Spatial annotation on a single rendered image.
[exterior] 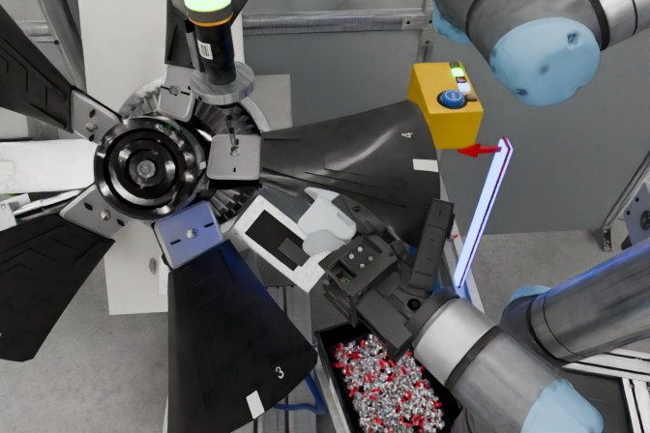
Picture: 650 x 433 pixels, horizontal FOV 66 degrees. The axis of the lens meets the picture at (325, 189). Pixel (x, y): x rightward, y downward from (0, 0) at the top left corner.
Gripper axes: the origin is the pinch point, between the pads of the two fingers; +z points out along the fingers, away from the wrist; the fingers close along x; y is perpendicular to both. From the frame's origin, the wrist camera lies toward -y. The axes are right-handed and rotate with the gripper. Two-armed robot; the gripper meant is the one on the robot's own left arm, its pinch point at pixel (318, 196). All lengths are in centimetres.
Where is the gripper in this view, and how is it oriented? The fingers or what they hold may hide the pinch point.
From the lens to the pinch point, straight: 59.6
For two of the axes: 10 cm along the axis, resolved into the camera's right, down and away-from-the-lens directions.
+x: 0.8, 6.3, 7.7
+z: -6.5, -5.5, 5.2
